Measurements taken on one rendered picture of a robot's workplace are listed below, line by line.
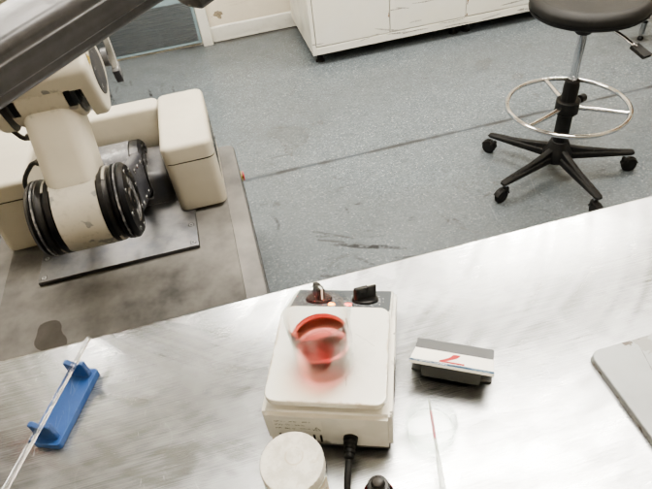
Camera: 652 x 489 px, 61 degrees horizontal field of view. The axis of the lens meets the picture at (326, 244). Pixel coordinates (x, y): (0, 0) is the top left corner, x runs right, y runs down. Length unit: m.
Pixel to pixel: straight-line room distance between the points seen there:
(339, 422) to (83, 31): 0.42
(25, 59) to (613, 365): 0.64
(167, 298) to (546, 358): 0.91
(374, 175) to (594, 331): 1.55
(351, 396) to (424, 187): 1.62
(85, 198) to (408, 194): 1.21
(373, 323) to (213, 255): 0.86
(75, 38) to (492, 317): 0.54
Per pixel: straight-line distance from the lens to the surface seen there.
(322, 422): 0.58
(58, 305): 1.47
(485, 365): 0.66
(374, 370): 0.57
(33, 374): 0.81
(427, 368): 0.65
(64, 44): 0.51
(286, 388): 0.57
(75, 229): 1.27
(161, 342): 0.76
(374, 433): 0.59
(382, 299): 0.68
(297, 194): 2.14
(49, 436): 0.72
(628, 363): 0.71
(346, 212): 2.02
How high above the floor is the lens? 1.31
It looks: 43 degrees down
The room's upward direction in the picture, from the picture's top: 8 degrees counter-clockwise
